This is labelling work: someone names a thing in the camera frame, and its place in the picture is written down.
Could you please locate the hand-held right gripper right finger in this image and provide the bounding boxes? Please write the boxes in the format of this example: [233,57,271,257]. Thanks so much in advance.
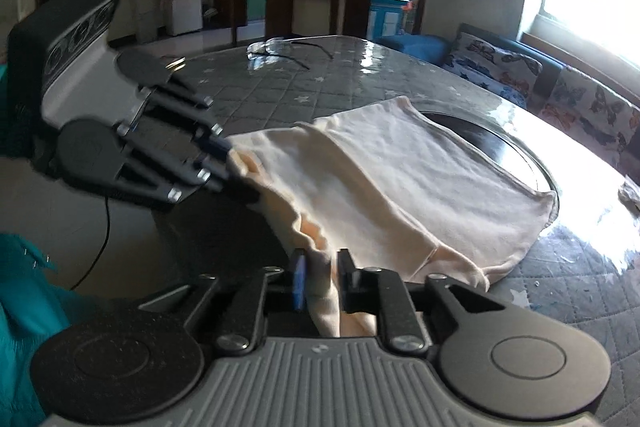
[336,248,507,354]

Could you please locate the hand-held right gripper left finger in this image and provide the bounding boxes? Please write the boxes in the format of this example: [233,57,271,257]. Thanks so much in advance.
[139,248,308,356]

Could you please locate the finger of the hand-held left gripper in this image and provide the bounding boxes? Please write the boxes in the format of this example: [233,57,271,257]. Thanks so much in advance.
[117,142,232,204]
[142,72,234,158]

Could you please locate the white shirt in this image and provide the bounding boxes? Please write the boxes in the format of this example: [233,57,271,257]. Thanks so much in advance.
[225,96,558,338]

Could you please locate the white water dispenser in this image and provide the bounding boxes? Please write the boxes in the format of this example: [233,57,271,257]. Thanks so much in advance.
[131,0,165,44]

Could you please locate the clear eyeglasses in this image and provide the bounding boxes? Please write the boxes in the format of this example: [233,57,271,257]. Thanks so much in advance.
[246,36,335,70]

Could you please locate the person's teal clothing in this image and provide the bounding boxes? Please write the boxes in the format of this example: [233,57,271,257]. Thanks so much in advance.
[0,232,73,427]

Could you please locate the black round turntable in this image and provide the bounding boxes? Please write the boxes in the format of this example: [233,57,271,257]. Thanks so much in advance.
[417,109,558,228]

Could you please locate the teal cabinet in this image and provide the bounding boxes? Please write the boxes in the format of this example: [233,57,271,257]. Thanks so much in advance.
[370,0,418,38]

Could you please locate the blue sofa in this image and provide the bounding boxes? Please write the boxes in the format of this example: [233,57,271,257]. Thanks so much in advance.
[375,23,640,188]

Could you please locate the butterfly print cushion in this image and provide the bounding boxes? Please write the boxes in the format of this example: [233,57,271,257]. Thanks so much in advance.
[442,32,543,108]
[537,67,640,175]

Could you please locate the black cable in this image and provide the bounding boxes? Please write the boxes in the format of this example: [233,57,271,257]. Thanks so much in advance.
[74,196,112,292]

